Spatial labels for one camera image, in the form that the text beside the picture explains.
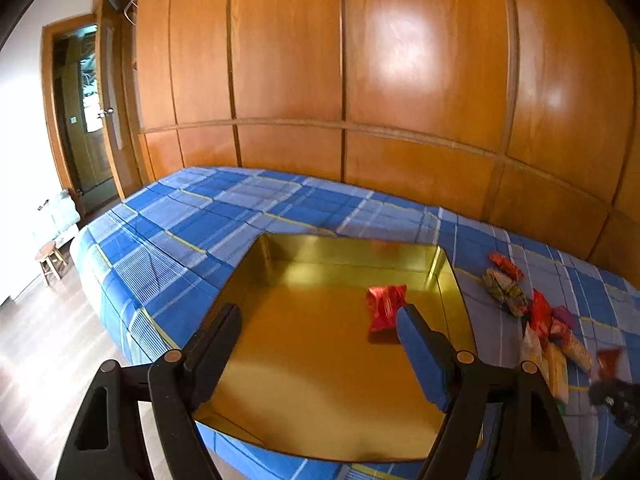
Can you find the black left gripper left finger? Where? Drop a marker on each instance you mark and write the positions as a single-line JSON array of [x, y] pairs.
[[106, 440]]

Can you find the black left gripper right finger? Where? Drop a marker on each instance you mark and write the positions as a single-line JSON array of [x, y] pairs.
[[500, 423]]

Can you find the dark red snack packet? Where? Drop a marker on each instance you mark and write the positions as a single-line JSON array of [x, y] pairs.
[[607, 360]]

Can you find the squirrel sesame bar pack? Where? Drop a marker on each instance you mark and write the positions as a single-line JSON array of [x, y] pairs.
[[563, 336]]

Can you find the clear orange-edged snack bag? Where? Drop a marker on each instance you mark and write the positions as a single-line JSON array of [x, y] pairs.
[[531, 351]]

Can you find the cracker biscuit pack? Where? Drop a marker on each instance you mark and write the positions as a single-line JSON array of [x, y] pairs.
[[557, 373]]

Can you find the purple snack packet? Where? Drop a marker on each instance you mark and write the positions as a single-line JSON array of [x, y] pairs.
[[563, 315]]

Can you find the large red snack packet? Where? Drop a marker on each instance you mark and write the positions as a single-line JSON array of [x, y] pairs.
[[540, 315]]

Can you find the dark gold foil snack packet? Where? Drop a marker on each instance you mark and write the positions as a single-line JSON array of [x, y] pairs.
[[506, 292]]

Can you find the small red candy packet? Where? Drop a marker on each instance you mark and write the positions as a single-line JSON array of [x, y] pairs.
[[506, 266]]

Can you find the small wooden stool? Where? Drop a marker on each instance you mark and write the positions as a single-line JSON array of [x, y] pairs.
[[51, 262]]

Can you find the blue plaid bed sheet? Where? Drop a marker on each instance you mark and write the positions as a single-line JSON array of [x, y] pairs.
[[152, 265]]

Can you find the gold tin box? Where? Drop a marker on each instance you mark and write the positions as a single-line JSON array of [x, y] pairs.
[[307, 378]]

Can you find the wooden wardrobe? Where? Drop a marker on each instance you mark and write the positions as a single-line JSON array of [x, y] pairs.
[[520, 113]]

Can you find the wooden door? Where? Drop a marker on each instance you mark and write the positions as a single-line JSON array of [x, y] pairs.
[[87, 69]]

